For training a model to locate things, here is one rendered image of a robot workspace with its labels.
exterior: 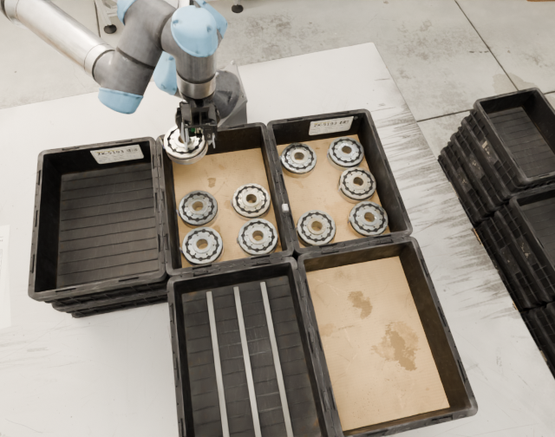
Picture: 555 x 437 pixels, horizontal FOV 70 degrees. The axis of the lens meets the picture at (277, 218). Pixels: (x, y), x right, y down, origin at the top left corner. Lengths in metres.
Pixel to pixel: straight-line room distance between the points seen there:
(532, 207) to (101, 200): 1.64
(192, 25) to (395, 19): 2.45
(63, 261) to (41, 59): 1.97
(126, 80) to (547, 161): 1.64
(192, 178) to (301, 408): 0.66
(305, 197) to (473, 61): 2.06
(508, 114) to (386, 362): 1.33
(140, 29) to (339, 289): 0.72
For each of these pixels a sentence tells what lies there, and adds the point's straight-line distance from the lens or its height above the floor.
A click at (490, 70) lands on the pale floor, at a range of 2.98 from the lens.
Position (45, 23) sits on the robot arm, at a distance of 0.98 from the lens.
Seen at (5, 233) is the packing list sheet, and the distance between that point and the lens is 1.42.
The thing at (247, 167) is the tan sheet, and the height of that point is 0.83.
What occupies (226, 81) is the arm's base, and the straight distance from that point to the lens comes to 1.26.
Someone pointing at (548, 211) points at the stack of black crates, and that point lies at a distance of 1.98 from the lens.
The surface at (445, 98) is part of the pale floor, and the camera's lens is 2.69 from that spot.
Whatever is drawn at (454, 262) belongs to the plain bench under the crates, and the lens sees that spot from 1.30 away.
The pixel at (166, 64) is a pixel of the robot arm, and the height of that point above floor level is 1.01.
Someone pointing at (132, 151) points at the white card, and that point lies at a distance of 1.16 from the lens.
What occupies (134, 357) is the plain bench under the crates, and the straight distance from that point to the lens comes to 1.16.
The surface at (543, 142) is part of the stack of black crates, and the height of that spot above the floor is 0.49.
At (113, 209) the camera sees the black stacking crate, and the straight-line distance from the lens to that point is 1.17.
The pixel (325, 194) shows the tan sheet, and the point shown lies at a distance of 1.13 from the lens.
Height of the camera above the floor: 1.81
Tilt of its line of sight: 65 degrees down
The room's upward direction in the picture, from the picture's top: 5 degrees clockwise
